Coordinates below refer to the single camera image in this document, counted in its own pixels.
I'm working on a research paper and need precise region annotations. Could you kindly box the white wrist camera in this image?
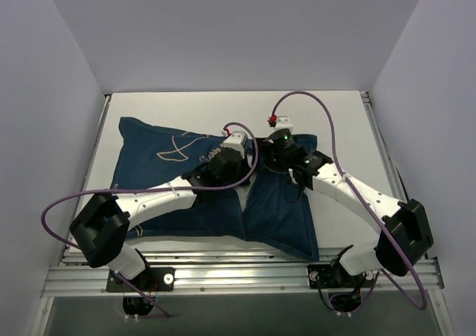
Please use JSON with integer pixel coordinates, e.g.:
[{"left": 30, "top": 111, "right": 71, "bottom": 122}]
[
  {"left": 268, "top": 114, "right": 294, "bottom": 132},
  {"left": 222, "top": 128, "right": 248, "bottom": 158}
]

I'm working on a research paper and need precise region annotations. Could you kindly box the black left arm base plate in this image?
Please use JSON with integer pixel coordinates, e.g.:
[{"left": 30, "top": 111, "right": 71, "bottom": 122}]
[{"left": 106, "top": 267, "right": 176, "bottom": 293}]

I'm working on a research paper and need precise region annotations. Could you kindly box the blue embroidered pillowcase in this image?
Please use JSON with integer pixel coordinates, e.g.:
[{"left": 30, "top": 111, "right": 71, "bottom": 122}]
[{"left": 111, "top": 117, "right": 319, "bottom": 262}]

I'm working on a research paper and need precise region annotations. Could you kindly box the aluminium right side rail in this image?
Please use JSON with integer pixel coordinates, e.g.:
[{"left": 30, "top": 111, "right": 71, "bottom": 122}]
[{"left": 360, "top": 91, "right": 408, "bottom": 201}]

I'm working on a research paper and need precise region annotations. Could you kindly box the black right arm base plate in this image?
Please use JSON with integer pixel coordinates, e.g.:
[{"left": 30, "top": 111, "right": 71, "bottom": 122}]
[{"left": 306, "top": 263, "right": 374, "bottom": 289}]

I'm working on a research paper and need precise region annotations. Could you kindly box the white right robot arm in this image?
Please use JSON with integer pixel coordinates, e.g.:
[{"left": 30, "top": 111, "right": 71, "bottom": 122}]
[{"left": 258, "top": 129, "right": 434, "bottom": 286}]

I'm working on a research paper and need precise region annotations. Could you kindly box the aluminium rail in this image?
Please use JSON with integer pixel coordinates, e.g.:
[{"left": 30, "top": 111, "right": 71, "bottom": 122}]
[
  {"left": 63, "top": 94, "right": 112, "bottom": 254},
  {"left": 360, "top": 91, "right": 408, "bottom": 201},
  {"left": 40, "top": 248, "right": 446, "bottom": 298}
]

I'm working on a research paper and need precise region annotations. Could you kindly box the white pillow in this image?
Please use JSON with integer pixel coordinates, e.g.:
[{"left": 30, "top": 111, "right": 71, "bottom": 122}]
[{"left": 235, "top": 176, "right": 256, "bottom": 212}]

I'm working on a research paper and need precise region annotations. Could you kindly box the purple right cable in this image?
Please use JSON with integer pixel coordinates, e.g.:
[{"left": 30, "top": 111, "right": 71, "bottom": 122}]
[{"left": 271, "top": 90, "right": 428, "bottom": 311}]

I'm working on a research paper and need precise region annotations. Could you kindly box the aluminium front rail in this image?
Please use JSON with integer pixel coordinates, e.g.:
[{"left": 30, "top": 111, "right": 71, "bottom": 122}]
[{"left": 40, "top": 248, "right": 446, "bottom": 298}]

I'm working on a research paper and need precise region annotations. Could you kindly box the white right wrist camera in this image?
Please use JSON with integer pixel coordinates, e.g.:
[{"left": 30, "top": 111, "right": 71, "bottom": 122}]
[{"left": 268, "top": 114, "right": 294, "bottom": 132}]

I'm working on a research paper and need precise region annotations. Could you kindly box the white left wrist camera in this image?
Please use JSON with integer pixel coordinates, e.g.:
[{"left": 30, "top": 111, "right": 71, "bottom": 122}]
[{"left": 222, "top": 128, "right": 248, "bottom": 158}]

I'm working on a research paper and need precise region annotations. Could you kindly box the aluminium left side rail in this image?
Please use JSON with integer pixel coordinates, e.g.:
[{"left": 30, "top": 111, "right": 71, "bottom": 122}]
[{"left": 63, "top": 94, "right": 112, "bottom": 254}]

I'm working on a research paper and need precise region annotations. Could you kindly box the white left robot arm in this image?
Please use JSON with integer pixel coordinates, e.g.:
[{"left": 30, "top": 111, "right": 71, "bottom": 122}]
[{"left": 70, "top": 148, "right": 250, "bottom": 291}]

